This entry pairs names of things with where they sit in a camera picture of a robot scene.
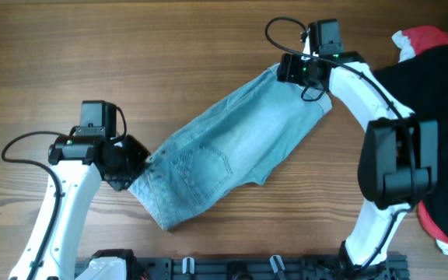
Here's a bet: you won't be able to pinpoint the light blue denim shorts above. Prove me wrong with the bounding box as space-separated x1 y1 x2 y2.
128 65 332 230

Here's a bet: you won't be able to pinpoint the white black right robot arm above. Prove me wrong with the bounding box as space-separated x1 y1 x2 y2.
277 52 438 277

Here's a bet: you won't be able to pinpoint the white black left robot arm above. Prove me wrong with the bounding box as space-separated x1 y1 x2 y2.
9 134 150 279

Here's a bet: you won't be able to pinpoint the red and white garment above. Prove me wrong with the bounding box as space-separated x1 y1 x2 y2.
391 26 448 62

